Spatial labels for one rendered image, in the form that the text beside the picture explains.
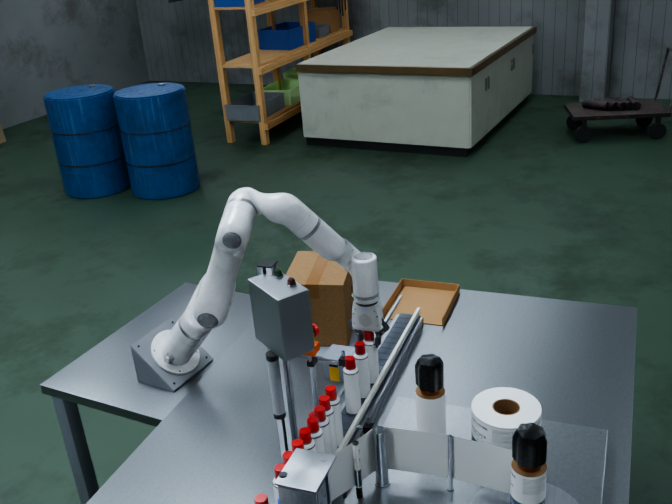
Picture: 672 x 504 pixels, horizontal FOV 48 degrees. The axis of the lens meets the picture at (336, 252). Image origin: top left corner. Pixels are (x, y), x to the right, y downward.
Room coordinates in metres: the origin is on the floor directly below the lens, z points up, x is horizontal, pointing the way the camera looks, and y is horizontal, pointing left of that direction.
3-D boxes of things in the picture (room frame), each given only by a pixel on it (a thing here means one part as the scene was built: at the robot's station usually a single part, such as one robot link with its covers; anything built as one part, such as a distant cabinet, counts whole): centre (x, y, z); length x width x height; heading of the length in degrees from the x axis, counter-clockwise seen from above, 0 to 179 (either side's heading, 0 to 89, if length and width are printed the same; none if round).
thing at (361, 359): (2.13, -0.05, 0.98); 0.05 x 0.05 x 0.20
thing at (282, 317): (1.83, 0.16, 1.38); 0.17 x 0.10 x 0.19; 32
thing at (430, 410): (1.86, -0.25, 1.03); 0.09 x 0.09 x 0.30
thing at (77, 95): (7.20, 1.98, 0.50); 1.41 x 0.83 x 1.00; 62
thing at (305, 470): (1.47, 0.12, 1.14); 0.14 x 0.11 x 0.01; 157
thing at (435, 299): (2.81, -0.34, 0.85); 0.30 x 0.26 x 0.04; 157
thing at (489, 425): (1.81, -0.46, 0.95); 0.20 x 0.20 x 0.14
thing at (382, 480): (1.69, -0.08, 0.97); 0.05 x 0.05 x 0.19
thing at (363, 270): (2.21, -0.09, 1.29); 0.09 x 0.08 x 0.13; 13
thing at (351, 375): (2.05, -0.02, 0.98); 0.05 x 0.05 x 0.20
